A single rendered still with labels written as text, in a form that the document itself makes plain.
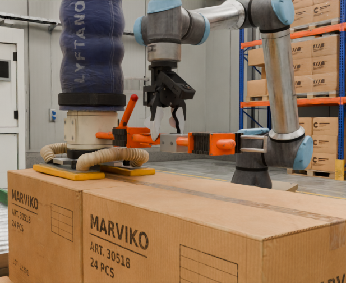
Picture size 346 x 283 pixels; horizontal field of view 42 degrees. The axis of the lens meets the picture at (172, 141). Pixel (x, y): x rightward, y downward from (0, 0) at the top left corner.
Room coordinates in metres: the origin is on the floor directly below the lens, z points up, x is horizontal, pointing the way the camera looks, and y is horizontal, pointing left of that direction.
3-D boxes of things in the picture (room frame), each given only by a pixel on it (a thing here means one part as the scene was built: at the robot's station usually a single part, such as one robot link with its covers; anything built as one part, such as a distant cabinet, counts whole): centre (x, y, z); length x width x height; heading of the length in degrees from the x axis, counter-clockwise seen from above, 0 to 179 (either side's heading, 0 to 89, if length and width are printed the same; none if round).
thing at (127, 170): (1.59, 0.20, 0.97); 0.34 x 0.10 x 0.05; 38
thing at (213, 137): (1.05, -0.09, 1.07); 0.08 x 0.07 x 0.05; 38
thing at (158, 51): (1.21, 0.02, 1.30); 0.10 x 0.09 x 0.05; 127
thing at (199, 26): (1.32, -0.04, 1.39); 0.12 x 0.12 x 0.09; 54
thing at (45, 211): (1.50, 0.26, 0.74); 0.60 x 0.40 x 0.40; 37
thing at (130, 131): (1.33, 0.12, 1.07); 0.10 x 0.08 x 0.06; 128
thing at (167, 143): (1.16, -0.01, 1.06); 0.07 x 0.07 x 0.04; 38
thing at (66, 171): (1.47, 0.35, 0.97); 0.34 x 0.10 x 0.05; 38
